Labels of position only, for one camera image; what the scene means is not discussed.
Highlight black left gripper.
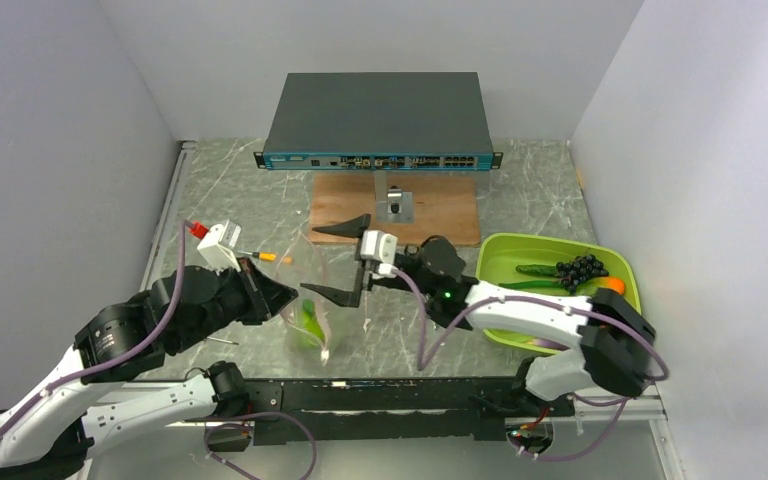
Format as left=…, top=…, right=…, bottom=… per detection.
left=171, top=254, right=300, bottom=352

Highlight clear zip top bag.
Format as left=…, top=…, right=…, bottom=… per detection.
left=274, top=231, right=348, bottom=367

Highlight green apple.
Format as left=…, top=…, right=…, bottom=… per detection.
left=288, top=317, right=326, bottom=349

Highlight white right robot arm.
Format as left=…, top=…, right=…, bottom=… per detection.
left=304, top=214, right=662, bottom=415

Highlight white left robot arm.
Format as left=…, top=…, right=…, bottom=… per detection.
left=0, top=261, right=298, bottom=479

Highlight lime green food tray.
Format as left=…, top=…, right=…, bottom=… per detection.
left=474, top=231, right=643, bottom=348

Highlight brown wooden board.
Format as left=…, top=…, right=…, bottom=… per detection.
left=309, top=173, right=481, bottom=246

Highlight green chili pepper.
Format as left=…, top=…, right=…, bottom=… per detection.
left=499, top=262, right=577, bottom=292

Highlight purple eggplant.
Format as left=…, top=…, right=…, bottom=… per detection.
left=524, top=338, right=562, bottom=350

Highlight black grape bunch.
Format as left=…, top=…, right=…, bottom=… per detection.
left=555, top=254, right=609, bottom=294

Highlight green orange mango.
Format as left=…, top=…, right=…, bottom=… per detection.
left=575, top=276, right=626, bottom=297

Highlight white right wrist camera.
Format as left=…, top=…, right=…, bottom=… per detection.
left=359, top=230, right=398, bottom=267

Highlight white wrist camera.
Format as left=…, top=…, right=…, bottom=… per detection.
left=186, top=220, right=242, bottom=272
left=359, top=230, right=398, bottom=267

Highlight yellow handled screwdriver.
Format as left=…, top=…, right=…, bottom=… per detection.
left=235, top=250, right=279, bottom=262

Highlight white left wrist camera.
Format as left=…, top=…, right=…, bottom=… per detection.
left=186, top=220, right=242, bottom=272

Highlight metal switch stand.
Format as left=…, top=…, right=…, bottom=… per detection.
left=373, top=170, right=415, bottom=224

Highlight grey network switch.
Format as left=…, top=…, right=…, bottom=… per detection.
left=254, top=72, right=504, bottom=171

